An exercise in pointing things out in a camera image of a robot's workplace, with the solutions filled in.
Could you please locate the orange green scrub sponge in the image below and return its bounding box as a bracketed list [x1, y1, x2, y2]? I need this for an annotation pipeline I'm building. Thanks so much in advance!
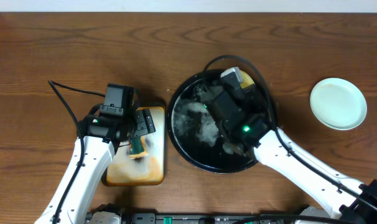
[129, 137, 148, 159]

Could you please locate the light blue plate top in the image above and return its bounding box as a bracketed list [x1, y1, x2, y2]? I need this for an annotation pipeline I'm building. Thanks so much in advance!
[309, 78, 368, 131]

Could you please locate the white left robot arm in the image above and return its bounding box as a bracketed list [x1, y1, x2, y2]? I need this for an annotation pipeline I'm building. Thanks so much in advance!
[37, 106, 165, 223]

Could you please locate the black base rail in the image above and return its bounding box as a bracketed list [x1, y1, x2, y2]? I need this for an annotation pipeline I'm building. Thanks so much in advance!
[83, 203, 351, 224]

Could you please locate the rectangular soapy black tray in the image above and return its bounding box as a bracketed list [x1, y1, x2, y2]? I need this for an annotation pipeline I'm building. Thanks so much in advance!
[102, 105, 165, 187]

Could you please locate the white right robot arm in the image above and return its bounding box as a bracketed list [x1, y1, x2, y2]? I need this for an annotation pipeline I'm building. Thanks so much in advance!
[205, 91, 377, 223]

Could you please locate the round black tray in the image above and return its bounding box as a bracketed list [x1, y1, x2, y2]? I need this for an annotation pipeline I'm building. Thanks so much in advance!
[166, 69, 276, 174]

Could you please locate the yellow plate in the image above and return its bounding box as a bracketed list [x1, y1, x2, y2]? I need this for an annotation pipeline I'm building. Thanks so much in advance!
[240, 70, 254, 89]

